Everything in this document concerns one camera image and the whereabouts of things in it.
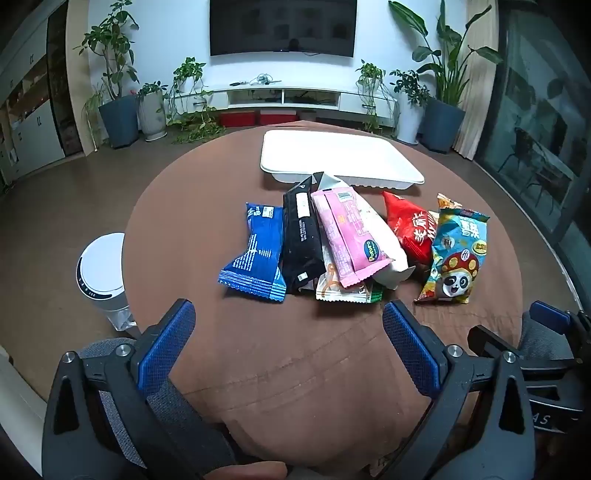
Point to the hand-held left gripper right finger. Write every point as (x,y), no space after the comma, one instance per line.
(408,346)

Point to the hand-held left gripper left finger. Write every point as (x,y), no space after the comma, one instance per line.
(166,344)

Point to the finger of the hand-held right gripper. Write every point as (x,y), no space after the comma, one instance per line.
(549,318)
(489,344)

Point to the panda print snack packet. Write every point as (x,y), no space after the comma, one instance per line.
(455,263)

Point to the blue snack packet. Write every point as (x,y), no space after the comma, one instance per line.
(258,249)

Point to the pink snack packet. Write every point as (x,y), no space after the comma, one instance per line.
(344,230)

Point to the orange snack packet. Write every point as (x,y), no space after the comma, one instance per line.
(445,201)

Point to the black snack packet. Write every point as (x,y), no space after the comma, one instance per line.
(302,240)

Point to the white plastic tray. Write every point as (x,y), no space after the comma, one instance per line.
(339,154)

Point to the white round trash can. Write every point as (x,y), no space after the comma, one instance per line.
(104,267)

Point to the white snack bag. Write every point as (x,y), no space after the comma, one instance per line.
(388,240)

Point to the red snack bag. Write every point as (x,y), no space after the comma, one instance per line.
(408,226)

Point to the glass sliding door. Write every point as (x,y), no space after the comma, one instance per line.
(540,115)

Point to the large-leaf plant in blue pot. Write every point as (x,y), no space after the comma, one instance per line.
(443,124)

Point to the leafy plant in white pot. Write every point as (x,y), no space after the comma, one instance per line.
(410,120)

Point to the tall plant in blue pot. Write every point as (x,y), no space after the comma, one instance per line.
(119,122)

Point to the small plant in grey pot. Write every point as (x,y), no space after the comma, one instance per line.
(152,115)

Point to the red storage box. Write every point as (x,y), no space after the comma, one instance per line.
(238,119)

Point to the beige curtain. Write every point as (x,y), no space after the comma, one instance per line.
(480,92)

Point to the white television console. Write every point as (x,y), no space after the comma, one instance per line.
(332,94)

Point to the white wall cabinet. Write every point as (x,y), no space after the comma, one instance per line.
(27,92)

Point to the wall-mounted television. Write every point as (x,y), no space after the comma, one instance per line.
(282,25)

